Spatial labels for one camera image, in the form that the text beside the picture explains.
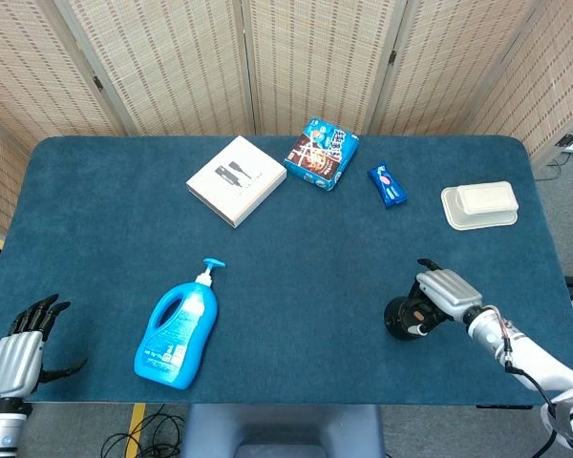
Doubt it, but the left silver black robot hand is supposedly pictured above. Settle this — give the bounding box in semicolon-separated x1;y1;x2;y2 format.
0;293;88;401

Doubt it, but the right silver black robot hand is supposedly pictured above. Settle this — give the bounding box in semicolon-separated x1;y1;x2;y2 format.
396;258;484;339

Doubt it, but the small black round object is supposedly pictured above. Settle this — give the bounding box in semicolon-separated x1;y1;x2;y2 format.
383;281;448;342

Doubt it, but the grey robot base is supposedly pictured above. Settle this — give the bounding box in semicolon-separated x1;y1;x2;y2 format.
180;404;386;458

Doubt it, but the white plastic food container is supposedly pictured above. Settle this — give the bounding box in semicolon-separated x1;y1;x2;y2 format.
440;180;520;232

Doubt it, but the blue cookie packet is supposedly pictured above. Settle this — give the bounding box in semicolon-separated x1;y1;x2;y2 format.
367;163;409;209

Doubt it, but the blue detergent pump bottle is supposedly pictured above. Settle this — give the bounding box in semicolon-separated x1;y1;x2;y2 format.
133;258;227;391

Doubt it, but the blue table mat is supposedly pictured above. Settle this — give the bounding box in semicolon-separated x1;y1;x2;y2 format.
0;135;573;406

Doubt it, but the blue snack box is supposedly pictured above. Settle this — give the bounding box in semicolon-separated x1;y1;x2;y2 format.
284;116;361;192

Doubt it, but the white flat product box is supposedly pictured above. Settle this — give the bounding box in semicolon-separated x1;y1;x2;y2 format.
185;135;288;229

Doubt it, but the woven folding screen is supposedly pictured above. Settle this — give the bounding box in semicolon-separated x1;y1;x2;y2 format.
0;0;573;244

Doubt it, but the black floor cable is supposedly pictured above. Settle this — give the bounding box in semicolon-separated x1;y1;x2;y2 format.
99;404;187;458

